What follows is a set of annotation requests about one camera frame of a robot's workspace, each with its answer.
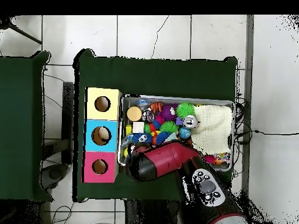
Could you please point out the small green spiky ball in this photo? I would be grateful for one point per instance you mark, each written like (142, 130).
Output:
(169, 127)

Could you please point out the green cloth side table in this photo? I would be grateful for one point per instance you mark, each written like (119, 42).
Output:
(21, 126)

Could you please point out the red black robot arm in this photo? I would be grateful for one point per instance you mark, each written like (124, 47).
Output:
(177, 161)

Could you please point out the orange tiger striped toy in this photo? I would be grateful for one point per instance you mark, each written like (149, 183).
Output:
(156, 107)

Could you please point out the round wooden disc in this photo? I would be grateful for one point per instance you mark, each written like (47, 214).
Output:
(134, 114)

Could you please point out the clear mesh bin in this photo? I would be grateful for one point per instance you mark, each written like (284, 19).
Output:
(122, 107)

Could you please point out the cream waffle cloth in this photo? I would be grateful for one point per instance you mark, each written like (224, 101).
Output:
(212, 128)

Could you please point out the blue fuzzy ball with eyes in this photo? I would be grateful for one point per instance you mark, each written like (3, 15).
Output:
(141, 138)

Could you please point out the purple spiky ball with eyes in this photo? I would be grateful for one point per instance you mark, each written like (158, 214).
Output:
(168, 112)

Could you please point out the blue globe ball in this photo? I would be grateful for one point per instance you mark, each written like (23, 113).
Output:
(185, 133)

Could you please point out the yellow block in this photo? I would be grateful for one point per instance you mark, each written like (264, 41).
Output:
(128, 129)

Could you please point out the large green spiky ball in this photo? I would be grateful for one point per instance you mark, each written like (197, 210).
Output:
(185, 109)

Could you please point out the wooden box with three holes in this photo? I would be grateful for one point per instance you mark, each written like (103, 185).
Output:
(91, 136)

